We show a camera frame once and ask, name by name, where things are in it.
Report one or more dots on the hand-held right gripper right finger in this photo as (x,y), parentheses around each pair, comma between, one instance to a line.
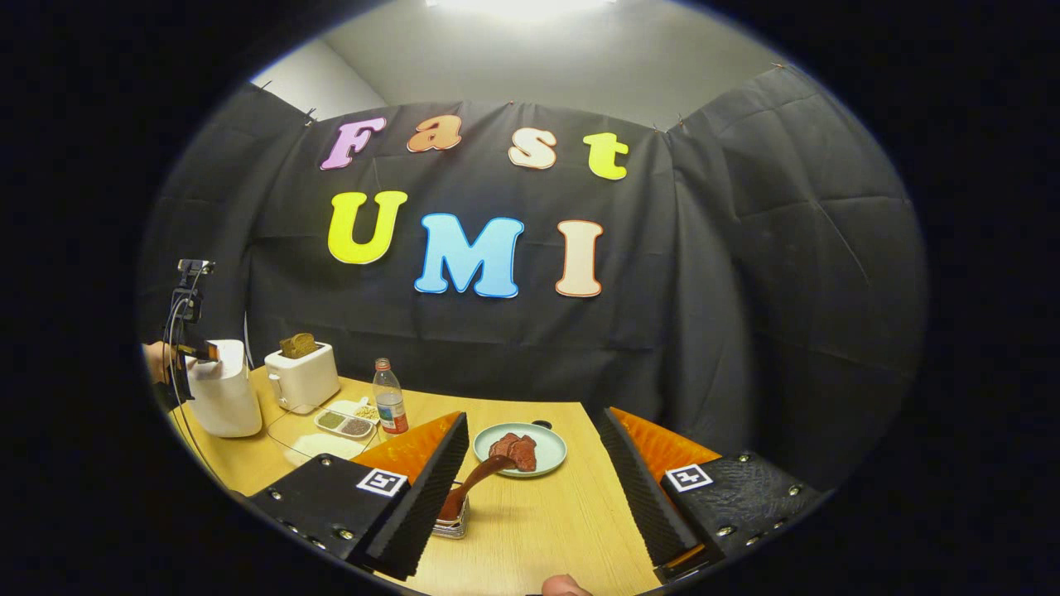
(646,505)

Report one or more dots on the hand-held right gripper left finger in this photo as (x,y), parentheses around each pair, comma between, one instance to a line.
(418,505)

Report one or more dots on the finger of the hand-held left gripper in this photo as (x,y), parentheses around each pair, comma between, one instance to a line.
(199,352)

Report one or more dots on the white rice cooker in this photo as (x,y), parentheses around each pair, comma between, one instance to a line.
(228,393)

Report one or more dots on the brown wooden spoon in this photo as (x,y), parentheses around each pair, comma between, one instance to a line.
(480,476)

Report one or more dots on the white rice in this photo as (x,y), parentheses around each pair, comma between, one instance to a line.
(323,447)

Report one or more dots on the brown bread slice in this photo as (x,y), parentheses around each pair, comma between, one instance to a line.
(298,345)

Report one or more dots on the red-brown meat piece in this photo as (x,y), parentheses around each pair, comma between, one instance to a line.
(502,447)
(525,454)

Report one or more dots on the clear plastic water bottle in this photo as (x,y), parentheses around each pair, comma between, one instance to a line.
(391,406)

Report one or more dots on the pale green plate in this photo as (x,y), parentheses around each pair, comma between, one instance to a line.
(553,451)

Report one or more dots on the white divided bean dish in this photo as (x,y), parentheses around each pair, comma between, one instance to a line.
(348,424)

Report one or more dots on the white toaster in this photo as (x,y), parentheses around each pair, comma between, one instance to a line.
(305,381)

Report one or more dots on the clear glass tray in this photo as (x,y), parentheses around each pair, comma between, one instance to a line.
(286,430)

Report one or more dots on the large ceiling light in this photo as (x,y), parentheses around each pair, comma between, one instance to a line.
(522,8)

